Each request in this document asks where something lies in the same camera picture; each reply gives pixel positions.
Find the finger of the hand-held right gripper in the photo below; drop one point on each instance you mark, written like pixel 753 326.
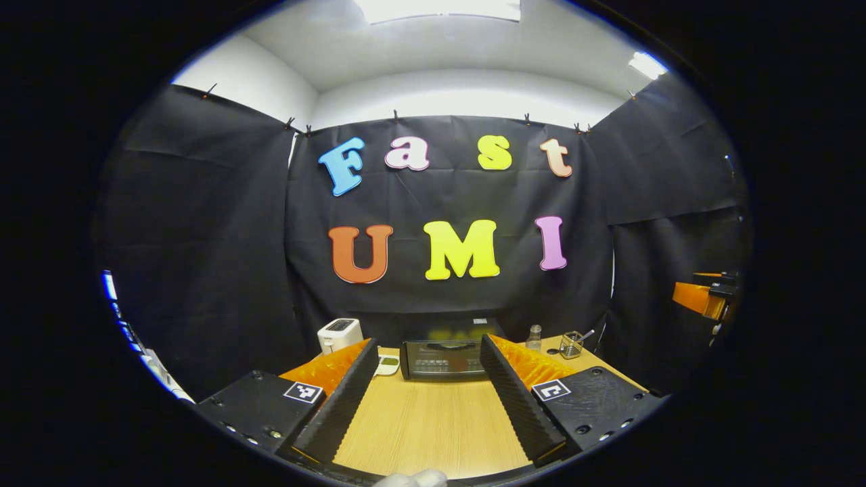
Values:
pixel 717 276
pixel 697 299

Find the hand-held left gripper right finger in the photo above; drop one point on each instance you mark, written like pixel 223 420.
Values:
pixel 517 406

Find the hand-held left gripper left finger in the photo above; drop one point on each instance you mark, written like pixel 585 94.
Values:
pixel 342 406

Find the black electric oven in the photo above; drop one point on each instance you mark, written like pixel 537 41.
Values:
pixel 440 365

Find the white divided snack plate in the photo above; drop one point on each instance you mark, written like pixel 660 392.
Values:
pixel 388 365

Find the clear glass bottle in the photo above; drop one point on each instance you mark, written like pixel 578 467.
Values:
pixel 534 338

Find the white toaster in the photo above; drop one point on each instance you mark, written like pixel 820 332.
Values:
pixel 338 335

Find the metal spoon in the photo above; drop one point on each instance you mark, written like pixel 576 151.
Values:
pixel 587 334

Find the white power strip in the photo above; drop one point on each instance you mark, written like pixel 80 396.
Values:
pixel 169 382

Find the black backdrop cloth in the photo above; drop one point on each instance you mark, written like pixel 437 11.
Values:
pixel 446 196

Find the ceiling light panel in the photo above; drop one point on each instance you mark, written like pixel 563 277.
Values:
pixel 440 8
pixel 647 65

